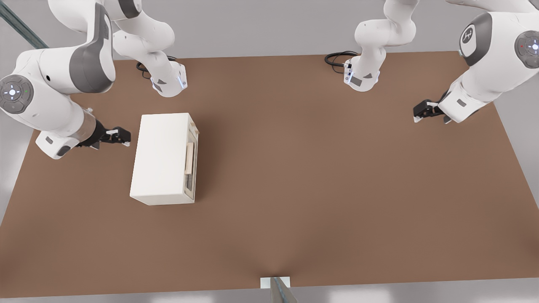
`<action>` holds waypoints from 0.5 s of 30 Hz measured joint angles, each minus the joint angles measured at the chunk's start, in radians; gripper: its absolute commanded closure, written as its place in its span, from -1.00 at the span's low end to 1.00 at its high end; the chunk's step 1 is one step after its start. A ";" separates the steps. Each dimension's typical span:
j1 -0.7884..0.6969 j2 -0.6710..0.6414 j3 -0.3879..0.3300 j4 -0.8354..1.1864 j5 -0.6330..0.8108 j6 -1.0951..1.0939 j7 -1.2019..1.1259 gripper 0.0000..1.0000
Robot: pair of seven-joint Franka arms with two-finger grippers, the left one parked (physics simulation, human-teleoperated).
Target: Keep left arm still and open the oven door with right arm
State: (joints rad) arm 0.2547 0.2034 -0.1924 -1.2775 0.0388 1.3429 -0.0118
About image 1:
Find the white oven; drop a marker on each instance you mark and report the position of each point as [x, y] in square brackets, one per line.
[160, 160]

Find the white oven door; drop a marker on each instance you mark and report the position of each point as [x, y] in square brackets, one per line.
[192, 168]

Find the silver frame post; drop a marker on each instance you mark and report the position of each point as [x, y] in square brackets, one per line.
[280, 290]
[23, 27]

